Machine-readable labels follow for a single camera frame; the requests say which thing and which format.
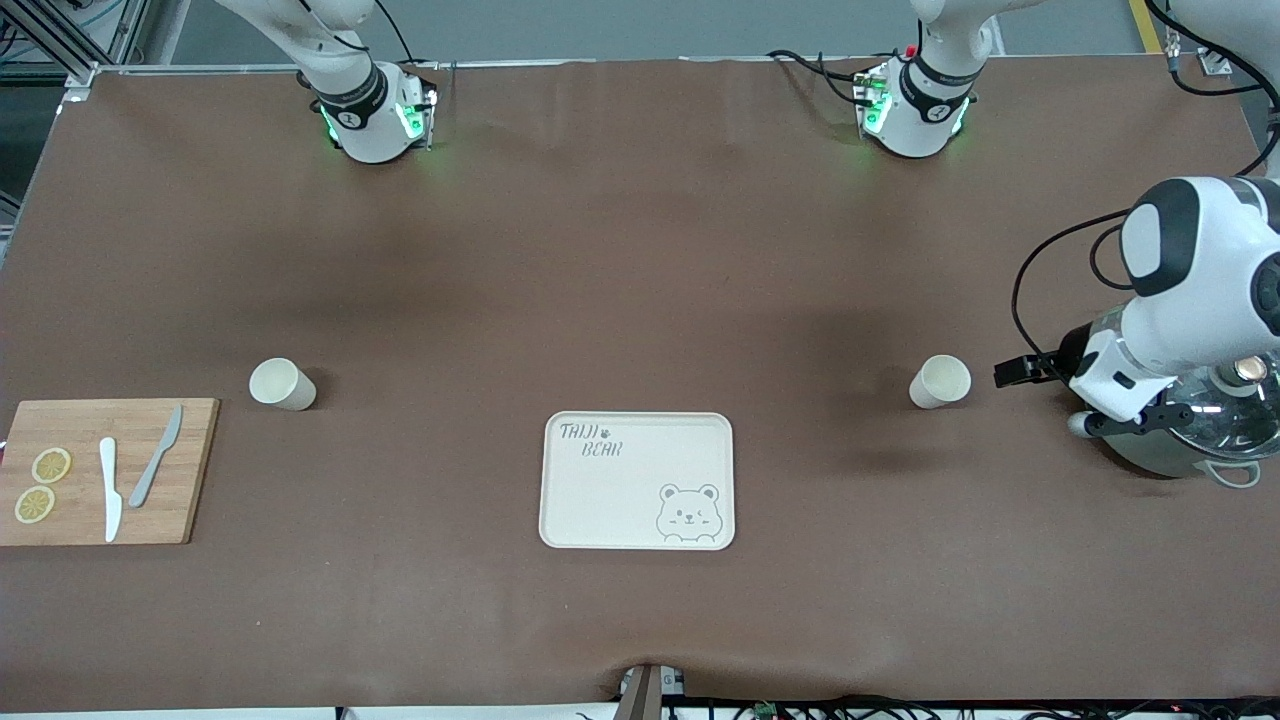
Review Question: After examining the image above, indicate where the brown table cover sheet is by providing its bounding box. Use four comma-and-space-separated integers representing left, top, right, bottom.
0, 55, 1280, 713

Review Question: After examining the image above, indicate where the white plastic knife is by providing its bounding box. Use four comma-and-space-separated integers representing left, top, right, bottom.
98, 437, 124, 544

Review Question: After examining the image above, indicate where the aluminium frame strut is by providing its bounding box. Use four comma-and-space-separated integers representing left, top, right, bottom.
0, 0, 161, 106
1197, 0, 1280, 76

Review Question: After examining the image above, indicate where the glass pot lid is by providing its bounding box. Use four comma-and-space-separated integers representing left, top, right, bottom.
1090, 305, 1280, 463

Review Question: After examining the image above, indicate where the cream bear print tray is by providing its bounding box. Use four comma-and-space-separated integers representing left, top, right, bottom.
538, 411, 737, 552

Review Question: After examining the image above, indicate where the black base cable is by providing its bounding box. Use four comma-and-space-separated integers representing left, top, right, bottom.
767, 48, 871, 106
372, 0, 441, 73

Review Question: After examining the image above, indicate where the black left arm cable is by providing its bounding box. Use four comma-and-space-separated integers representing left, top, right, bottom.
1012, 0, 1280, 371

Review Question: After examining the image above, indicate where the white plastic cup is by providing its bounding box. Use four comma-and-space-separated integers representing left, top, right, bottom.
249, 357, 318, 412
908, 354, 973, 411

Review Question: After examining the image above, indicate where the bamboo cutting board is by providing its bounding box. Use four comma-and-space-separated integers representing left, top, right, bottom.
0, 398, 221, 547

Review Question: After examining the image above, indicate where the grey plastic knife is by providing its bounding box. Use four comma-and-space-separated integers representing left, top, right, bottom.
128, 404, 185, 509

